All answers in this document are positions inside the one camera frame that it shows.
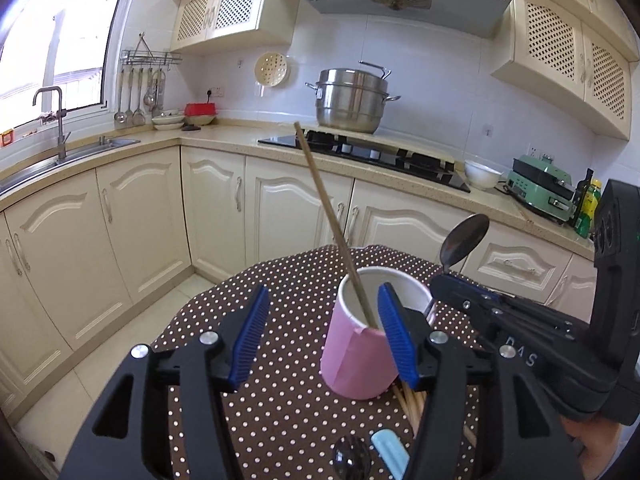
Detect metal spoon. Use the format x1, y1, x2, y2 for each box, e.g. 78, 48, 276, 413
332, 435, 372, 480
424, 213, 491, 323

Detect light blue handled utensil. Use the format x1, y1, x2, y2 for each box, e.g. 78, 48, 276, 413
370, 428, 412, 480

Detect stainless steel sink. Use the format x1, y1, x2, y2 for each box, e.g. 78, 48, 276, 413
0, 136, 142, 196

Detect beige stone countertop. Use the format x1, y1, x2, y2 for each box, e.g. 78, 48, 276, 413
0, 117, 596, 261

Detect cream round strainer plate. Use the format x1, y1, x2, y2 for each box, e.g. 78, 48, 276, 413
254, 52, 291, 88

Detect person's right hand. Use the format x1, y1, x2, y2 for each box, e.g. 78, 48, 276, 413
562, 416, 623, 480

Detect bundle of brown chopsticks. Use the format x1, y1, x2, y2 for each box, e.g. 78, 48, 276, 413
391, 381, 478, 448

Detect green electric cooker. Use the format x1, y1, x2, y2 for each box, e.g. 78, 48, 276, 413
506, 155, 576, 223

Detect wooden chopstick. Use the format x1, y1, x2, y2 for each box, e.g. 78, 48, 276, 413
293, 121, 379, 330

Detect black induction cooktop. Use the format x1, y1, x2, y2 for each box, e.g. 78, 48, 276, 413
257, 129, 472, 194

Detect stainless steel steamer pot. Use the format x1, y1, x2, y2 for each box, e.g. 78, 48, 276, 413
305, 60, 402, 135

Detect brown polka dot tablecloth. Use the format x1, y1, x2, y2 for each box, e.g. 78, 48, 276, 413
150, 244, 501, 480

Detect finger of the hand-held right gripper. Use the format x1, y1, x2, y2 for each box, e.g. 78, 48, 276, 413
431, 272, 591, 350
480, 287, 591, 329

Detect stacked white dishes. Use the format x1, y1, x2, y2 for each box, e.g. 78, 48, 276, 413
151, 109, 187, 132

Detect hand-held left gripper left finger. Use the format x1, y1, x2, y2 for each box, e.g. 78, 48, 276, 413
59, 284, 271, 480

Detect dark oil bottle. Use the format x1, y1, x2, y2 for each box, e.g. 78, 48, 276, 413
572, 168, 594, 233

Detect red container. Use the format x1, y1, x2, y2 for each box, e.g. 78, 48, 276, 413
184, 102, 219, 127

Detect yellow green bottle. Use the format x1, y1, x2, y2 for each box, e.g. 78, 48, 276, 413
575, 178, 603, 238

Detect metal faucet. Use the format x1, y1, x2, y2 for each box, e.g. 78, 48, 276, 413
33, 86, 71, 162

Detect white bowl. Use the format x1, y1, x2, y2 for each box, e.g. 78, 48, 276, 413
464, 160, 503, 191

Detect lattice door wall cabinet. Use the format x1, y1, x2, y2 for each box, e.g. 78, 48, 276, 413
170, 0, 301, 56
491, 0, 633, 141

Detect cream base cabinets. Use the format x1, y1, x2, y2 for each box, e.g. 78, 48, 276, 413
0, 142, 601, 426

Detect kitchen window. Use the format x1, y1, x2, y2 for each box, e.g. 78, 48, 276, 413
0, 0, 138, 136

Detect metal wall utensil rack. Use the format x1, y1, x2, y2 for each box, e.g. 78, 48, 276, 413
120, 32, 183, 73

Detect pink utensil cup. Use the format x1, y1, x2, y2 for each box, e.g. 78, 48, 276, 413
320, 266, 437, 401

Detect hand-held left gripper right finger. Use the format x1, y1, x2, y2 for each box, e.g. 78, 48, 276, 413
377, 282, 583, 480

